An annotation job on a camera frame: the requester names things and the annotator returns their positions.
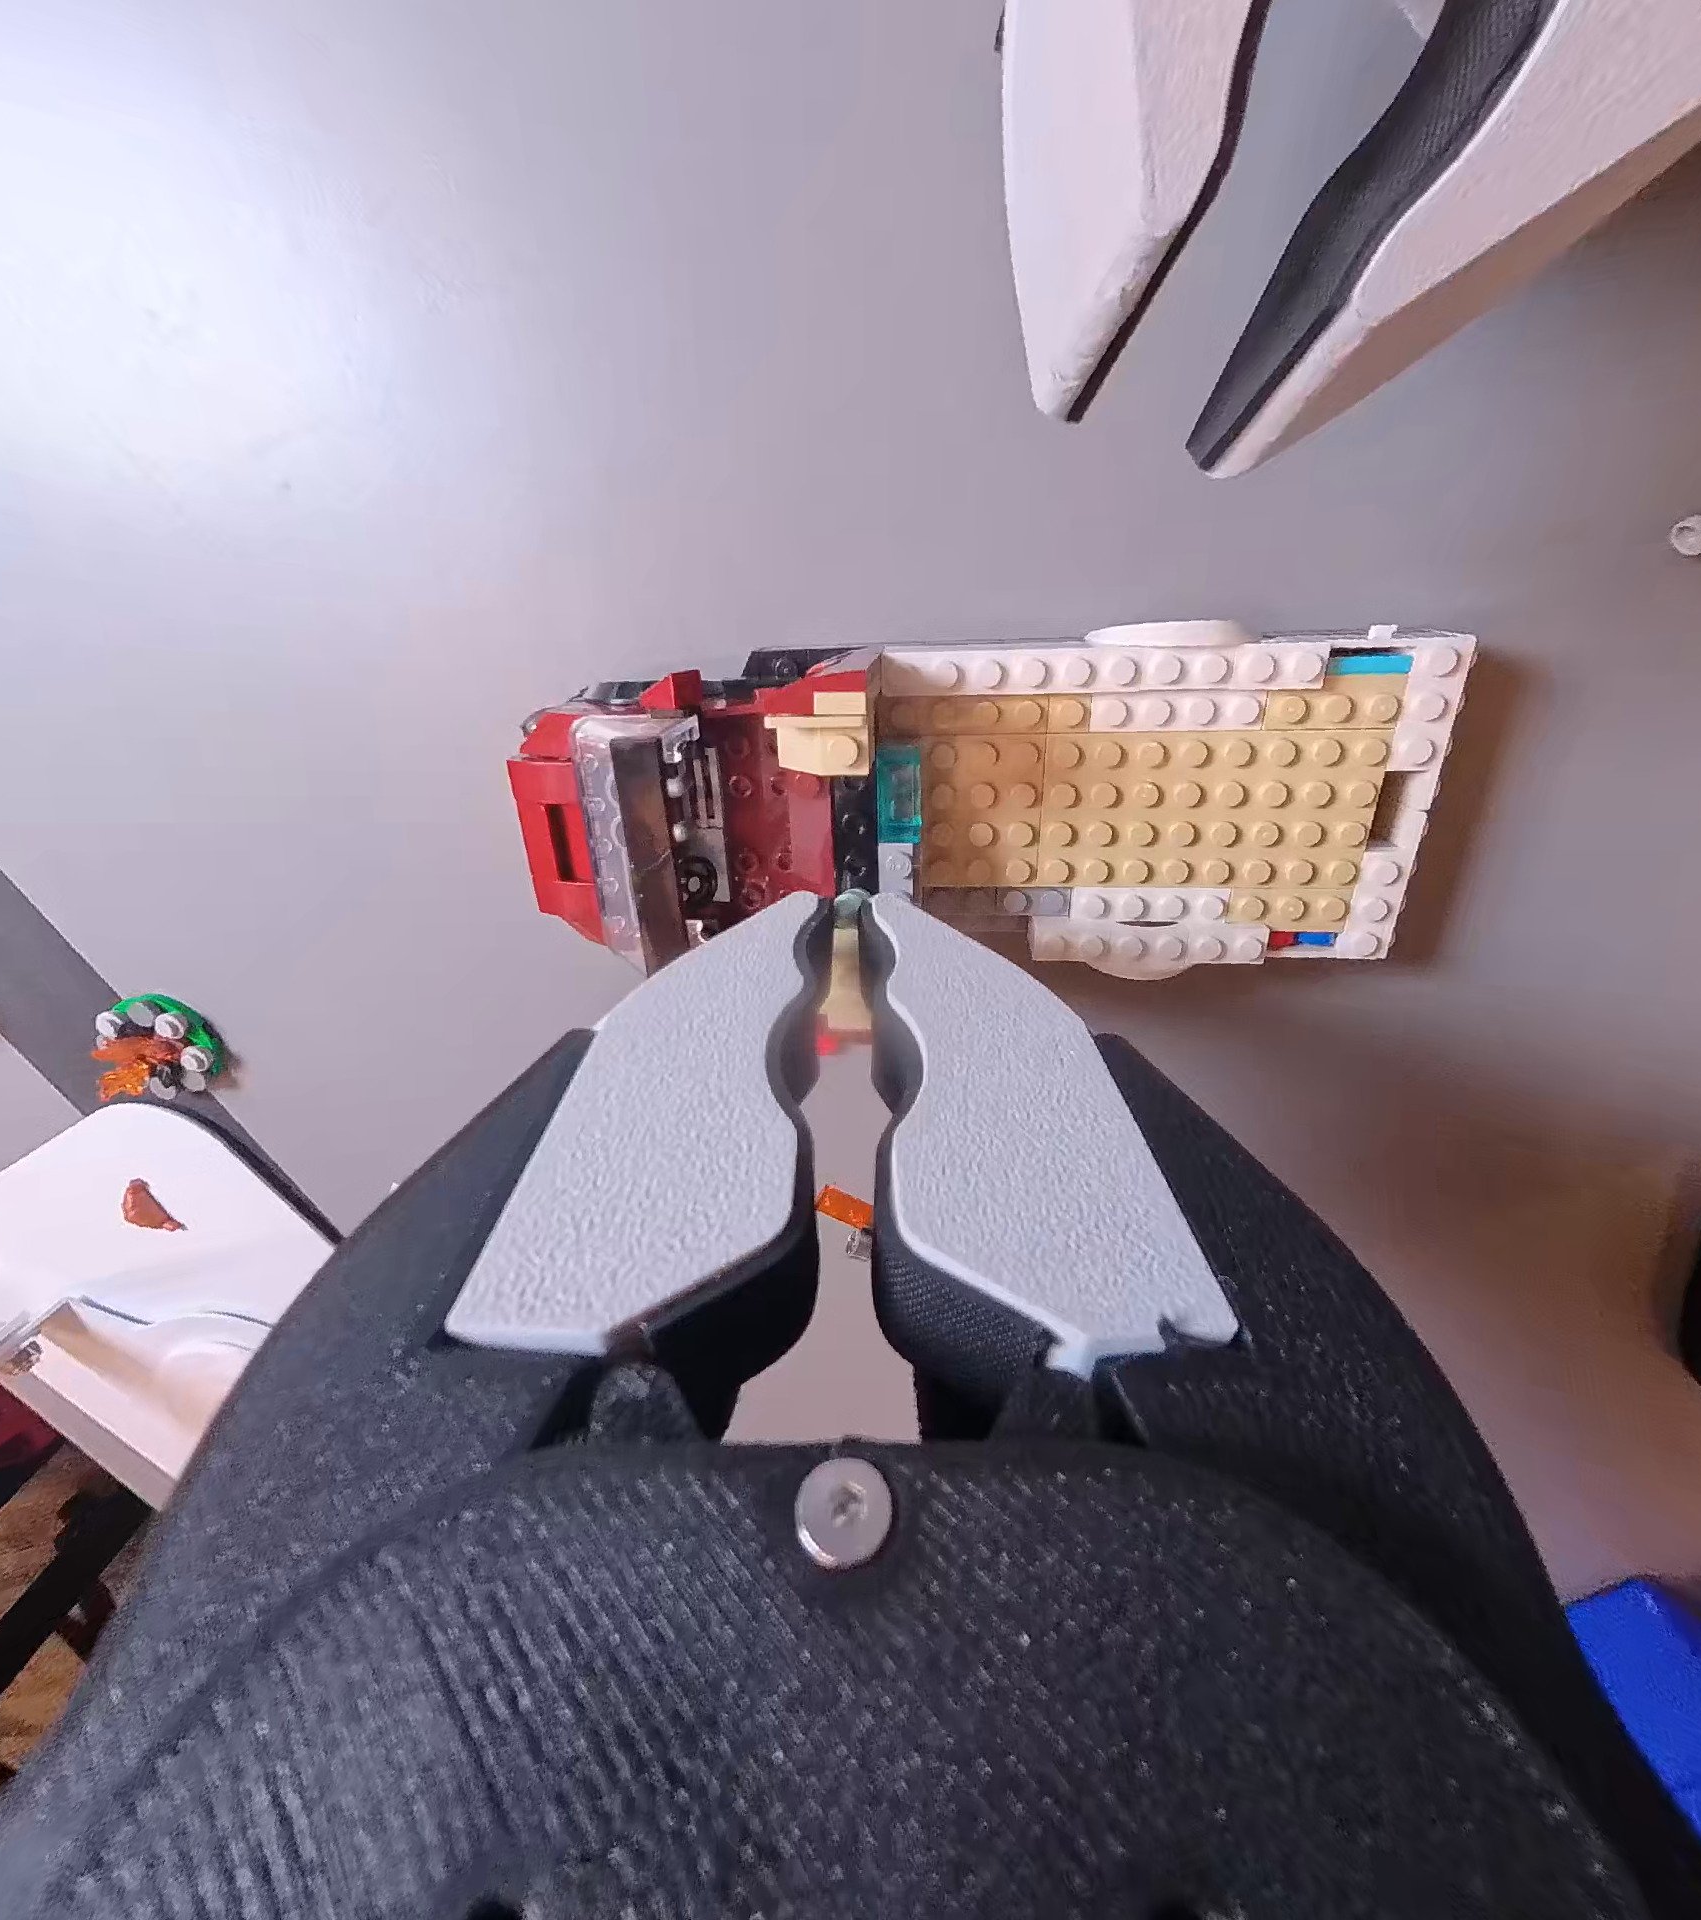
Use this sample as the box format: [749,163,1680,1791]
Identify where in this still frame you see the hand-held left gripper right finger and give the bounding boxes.
[856,892,1243,1380]

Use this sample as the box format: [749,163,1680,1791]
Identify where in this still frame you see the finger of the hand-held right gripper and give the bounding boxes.
[1186,0,1701,480]
[999,0,1276,425]

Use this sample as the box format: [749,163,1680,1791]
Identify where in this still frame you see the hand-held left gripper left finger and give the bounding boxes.
[445,892,855,1351]

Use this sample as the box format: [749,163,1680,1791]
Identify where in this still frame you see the toy brick camper van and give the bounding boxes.
[506,616,1477,985]

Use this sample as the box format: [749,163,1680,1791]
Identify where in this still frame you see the grey desk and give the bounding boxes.
[0,0,1701,1652]

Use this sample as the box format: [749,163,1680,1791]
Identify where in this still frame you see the campfire brick build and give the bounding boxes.
[92,991,229,1104]

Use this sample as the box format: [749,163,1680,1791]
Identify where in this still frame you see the white book stand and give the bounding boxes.
[0,1101,343,1516]

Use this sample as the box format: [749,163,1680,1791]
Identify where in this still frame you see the blue storage bin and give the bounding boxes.
[1563,1574,1701,1920]

